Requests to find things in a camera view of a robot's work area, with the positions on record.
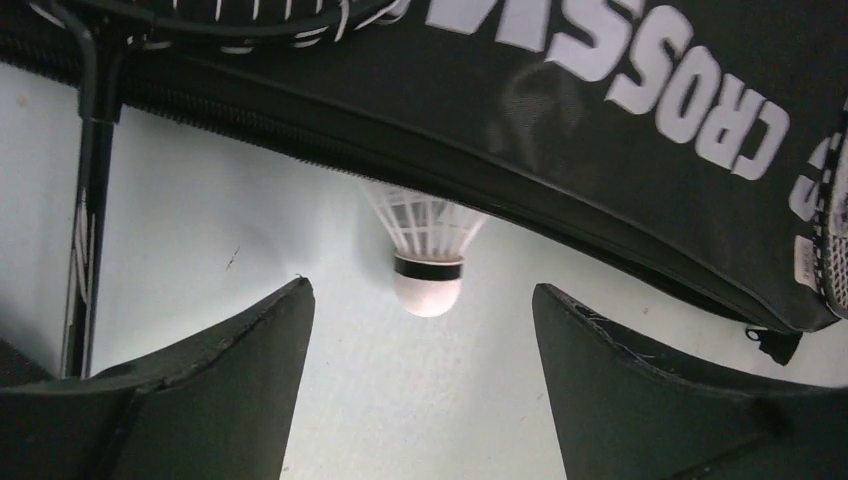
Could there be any black racket bag crossway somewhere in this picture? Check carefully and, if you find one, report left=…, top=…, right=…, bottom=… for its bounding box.
left=1, top=1, right=847, bottom=361

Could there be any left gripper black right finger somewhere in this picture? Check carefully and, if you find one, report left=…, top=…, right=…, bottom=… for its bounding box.
left=532, top=283, right=847, bottom=479

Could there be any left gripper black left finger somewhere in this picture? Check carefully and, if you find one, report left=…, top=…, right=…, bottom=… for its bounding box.
left=1, top=277, right=315, bottom=479

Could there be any badminton racket black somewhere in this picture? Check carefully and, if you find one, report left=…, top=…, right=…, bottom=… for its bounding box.
left=28, top=0, right=400, bottom=378
left=813, top=101, right=847, bottom=319

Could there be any shuttlecock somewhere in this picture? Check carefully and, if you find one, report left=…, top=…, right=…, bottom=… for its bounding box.
left=362, top=180, right=489, bottom=318

